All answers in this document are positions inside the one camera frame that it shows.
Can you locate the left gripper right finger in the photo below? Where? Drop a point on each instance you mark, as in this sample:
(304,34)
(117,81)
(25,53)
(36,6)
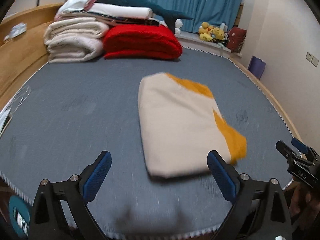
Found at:
(225,176)

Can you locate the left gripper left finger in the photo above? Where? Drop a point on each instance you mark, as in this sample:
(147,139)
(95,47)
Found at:
(93,176)

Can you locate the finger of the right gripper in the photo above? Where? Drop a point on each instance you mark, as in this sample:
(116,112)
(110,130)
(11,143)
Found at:
(311,155)
(288,153)

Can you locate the beige and yellow hooded jacket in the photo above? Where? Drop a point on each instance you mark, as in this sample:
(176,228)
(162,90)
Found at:
(180,123)

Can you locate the person's right hand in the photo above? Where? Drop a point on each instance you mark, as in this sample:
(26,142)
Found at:
(305,204)

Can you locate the dark red cushion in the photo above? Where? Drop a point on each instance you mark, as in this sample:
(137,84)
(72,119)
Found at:
(237,38)

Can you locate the white folded quilt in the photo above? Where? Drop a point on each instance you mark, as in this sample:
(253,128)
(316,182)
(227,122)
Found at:
(74,40)

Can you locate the red folded blanket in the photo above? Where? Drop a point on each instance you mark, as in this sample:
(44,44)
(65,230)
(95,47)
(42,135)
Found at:
(141,41)

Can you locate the yellow plush toys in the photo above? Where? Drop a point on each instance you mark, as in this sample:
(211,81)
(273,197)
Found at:
(211,33)

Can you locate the white plush toy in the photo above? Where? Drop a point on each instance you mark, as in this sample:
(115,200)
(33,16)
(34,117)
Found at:
(178,26)

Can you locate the tissue pack on headboard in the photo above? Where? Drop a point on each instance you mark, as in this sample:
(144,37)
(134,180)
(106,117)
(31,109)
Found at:
(16,31)

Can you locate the white pillow stack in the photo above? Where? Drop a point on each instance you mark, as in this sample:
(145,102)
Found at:
(107,13)

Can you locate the teal shark plush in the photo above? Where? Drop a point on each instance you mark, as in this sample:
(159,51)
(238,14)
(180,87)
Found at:
(169,16)

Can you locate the wall socket plates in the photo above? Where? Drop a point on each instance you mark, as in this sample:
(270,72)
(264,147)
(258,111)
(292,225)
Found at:
(312,59)

